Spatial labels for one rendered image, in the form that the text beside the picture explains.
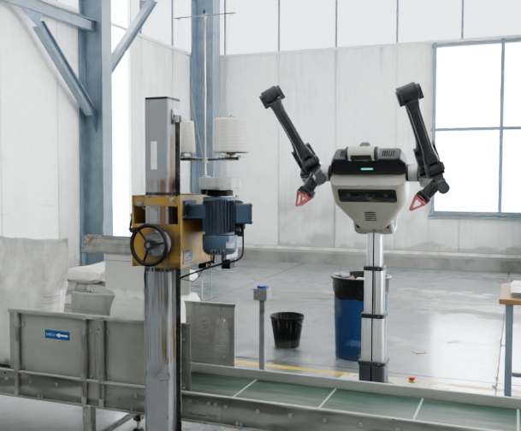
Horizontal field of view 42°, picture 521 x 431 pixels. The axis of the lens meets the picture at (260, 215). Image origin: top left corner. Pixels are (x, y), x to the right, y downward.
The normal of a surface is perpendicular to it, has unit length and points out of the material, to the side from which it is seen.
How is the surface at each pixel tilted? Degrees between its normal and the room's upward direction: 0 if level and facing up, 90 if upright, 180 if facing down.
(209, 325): 90
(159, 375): 90
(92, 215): 90
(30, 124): 90
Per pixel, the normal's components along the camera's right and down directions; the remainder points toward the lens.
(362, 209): -0.27, 0.68
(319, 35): -0.36, 0.05
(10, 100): 0.93, 0.02
